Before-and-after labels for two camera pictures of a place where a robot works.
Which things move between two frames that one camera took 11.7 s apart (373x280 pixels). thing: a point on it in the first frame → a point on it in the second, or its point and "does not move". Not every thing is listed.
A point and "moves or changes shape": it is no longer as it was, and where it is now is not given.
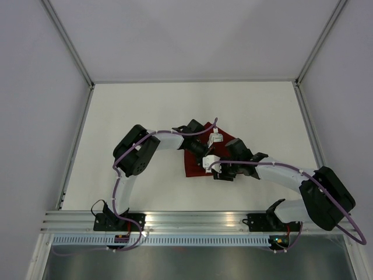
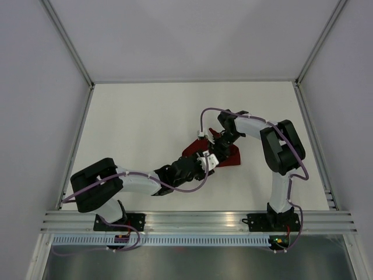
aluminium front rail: x=83 y=221 does not move
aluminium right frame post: x=338 y=8 does not move
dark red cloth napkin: x=217 y=142 moves or changes shape
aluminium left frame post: x=54 y=17 does not move
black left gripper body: x=199 y=150 → x=197 y=172
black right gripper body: x=228 y=172 → x=220 y=146
